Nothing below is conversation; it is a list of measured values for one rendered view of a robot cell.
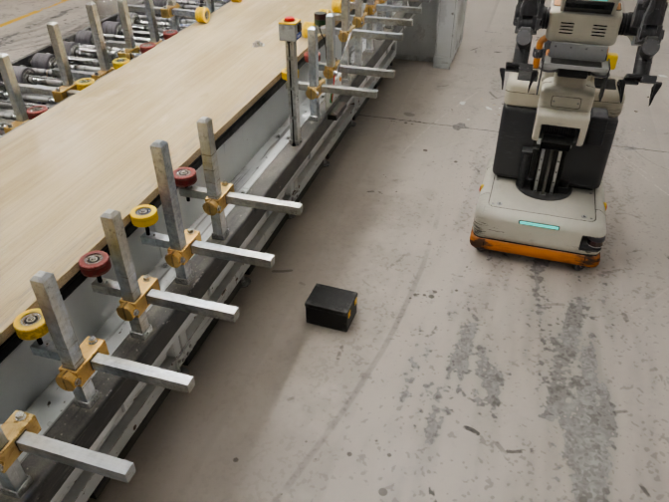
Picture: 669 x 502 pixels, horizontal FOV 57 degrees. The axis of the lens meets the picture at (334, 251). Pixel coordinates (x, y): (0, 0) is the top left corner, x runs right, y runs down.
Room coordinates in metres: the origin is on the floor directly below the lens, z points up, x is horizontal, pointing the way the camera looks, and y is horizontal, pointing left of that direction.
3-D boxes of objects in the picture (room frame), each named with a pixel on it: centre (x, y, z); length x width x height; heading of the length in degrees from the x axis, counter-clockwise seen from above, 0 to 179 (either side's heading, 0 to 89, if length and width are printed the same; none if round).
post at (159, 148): (1.49, 0.47, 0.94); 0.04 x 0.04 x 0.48; 72
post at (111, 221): (1.25, 0.54, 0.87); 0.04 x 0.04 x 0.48; 72
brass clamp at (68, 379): (1.03, 0.61, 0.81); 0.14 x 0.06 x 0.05; 162
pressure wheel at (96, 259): (1.33, 0.65, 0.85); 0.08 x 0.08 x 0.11
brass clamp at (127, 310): (1.27, 0.54, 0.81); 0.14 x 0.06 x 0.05; 162
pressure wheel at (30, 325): (1.09, 0.73, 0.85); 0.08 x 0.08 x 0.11
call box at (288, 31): (2.43, 0.16, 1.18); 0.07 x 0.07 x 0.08; 72
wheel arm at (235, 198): (1.74, 0.31, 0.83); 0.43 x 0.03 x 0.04; 72
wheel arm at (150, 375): (1.03, 0.54, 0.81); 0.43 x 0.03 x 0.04; 72
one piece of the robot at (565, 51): (2.48, -1.00, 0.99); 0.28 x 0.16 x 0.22; 72
